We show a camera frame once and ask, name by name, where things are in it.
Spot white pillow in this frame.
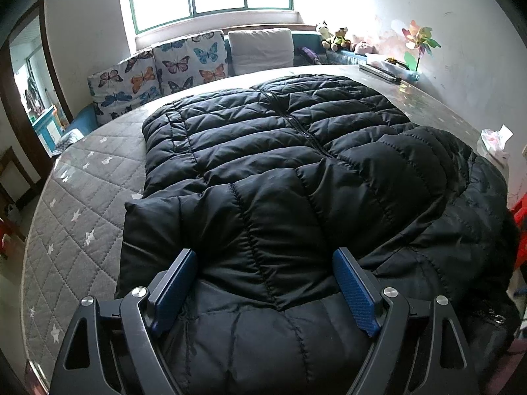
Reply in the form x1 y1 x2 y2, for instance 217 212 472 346
227 28 295 77

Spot butterfly print cushion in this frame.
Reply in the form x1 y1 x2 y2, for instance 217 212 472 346
152 30 229 97
87 47 161 126

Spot teal cabinet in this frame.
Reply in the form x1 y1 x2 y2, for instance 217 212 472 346
31 105 64 153

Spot hanging clothes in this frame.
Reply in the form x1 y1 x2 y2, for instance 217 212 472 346
24 75 44 110

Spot black puffer jacket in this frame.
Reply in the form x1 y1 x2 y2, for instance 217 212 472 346
113 73 521 395

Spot blue sofa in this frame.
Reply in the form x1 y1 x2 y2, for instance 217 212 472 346
53 31 330 153

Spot red plastic stool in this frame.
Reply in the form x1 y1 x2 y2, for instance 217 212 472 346
508 197 527 268

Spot purple folded umbrella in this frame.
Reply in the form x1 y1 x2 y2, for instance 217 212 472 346
297 46 322 66

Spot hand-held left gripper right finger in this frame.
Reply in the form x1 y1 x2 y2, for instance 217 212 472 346
332 247 480 395

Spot brown door frame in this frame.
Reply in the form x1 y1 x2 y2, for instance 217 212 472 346
0 0 75 186

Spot crumpled plastic bag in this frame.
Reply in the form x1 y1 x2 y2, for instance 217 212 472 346
480 124 514 165

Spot brown bear plush toy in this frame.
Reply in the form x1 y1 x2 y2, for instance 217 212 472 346
329 27 350 50

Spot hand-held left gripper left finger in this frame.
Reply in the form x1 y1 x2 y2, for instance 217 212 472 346
49 248 198 395

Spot colourful pinwheel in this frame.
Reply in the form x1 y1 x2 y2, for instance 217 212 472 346
401 20 442 72

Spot grey quilted star table cover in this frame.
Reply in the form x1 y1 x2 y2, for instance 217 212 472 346
20 64 507 395

